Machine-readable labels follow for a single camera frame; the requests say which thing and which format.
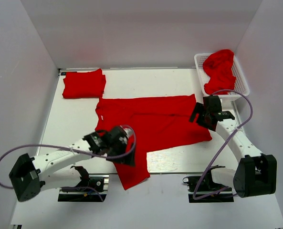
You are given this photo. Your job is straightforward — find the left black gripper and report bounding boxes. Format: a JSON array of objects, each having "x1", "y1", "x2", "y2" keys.
[{"x1": 106, "y1": 140, "x2": 136, "y2": 167}]

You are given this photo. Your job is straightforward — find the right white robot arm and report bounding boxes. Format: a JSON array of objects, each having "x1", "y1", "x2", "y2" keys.
[{"x1": 189, "y1": 95, "x2": 277, "y2": 200}]

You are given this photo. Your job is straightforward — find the folded red t shirt stack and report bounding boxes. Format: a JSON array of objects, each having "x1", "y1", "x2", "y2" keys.
[{"x1": 62, "y1": 69, "x2": 106, "y2": 99}]

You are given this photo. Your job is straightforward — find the red t shirts in basket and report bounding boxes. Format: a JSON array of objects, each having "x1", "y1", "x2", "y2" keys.
[{"x1": 203, "y1": 49, "x2": 236, "y2": 94}]

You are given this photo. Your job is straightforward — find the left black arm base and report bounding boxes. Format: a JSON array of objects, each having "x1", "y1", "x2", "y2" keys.
[{"x1": 58, "y1": 166, "x2": 109, "y2": 202}]

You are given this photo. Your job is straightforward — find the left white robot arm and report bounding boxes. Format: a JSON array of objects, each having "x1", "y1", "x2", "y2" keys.
[{"x1": 9, "y1": 125, "x2": 136, "y2": 202}]

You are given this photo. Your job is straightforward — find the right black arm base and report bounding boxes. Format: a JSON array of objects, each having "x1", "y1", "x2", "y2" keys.
[{"x1": 182, "y1": 165, "x2": 234, "y2": 203}]

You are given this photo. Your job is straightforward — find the white plastic basket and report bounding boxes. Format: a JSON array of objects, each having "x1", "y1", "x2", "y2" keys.
[{"x1": 194, "y1": 53, "x2": 250, "y2": 103}]

